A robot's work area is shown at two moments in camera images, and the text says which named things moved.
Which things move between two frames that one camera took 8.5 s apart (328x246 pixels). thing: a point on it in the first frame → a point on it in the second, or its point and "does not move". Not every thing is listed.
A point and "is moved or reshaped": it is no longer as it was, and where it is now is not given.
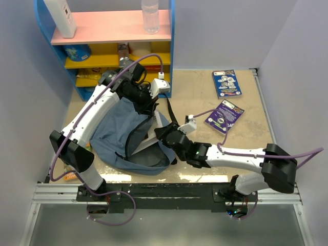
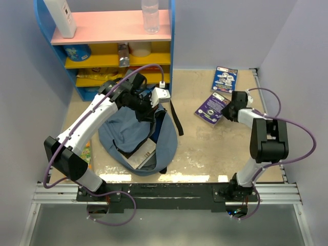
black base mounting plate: x=166 y=196 does not move
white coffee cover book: x=158 y=120 → x=137 y=160
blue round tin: x=78 y=53 does not move
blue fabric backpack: x=114 y=136 is moved or reshaped
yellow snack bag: x=95 y=73 does not move
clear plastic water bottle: x=150 y=12 does not move
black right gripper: x=162 y=132 → x=224 y=110
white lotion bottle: x=62 y=16 does not move
